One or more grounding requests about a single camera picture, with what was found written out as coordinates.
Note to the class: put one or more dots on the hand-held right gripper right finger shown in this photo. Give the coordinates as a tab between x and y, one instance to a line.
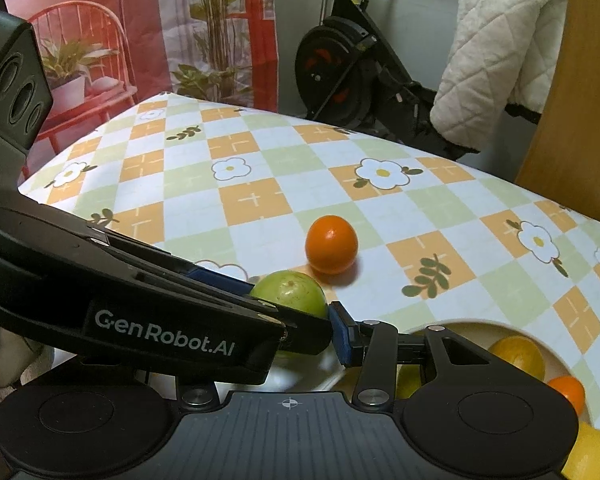
341	337

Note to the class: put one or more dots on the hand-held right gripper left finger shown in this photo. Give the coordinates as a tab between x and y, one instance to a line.
200	395

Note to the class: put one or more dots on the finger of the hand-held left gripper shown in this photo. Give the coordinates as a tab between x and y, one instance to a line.
307	335
215	280

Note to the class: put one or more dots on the green round fruit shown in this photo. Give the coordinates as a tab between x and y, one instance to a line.
290	292

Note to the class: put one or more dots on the small lemon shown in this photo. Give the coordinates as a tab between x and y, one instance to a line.
409	381

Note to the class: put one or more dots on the beige plate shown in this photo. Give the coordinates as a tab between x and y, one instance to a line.
500	329

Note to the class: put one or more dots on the dull yellowish orange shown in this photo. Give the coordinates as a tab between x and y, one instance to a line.
520	355

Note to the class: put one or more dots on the round orange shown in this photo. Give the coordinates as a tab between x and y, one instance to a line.
570	392

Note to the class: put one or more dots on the large lemon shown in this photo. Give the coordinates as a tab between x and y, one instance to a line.
590	452

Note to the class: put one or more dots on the small round tangerine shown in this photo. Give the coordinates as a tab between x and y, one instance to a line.
331	245

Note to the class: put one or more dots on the checkered floral tablecloth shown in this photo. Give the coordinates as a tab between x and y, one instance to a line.
280	175

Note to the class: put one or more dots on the black exercise bike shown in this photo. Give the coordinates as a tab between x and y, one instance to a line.
330	75

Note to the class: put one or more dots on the red printed backdrop cloth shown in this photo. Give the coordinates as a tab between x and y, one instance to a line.
155	20

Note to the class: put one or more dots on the white quilted jacket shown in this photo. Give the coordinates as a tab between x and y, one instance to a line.
495	50

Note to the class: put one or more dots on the brown wooden board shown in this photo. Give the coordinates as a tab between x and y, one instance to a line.
585	110

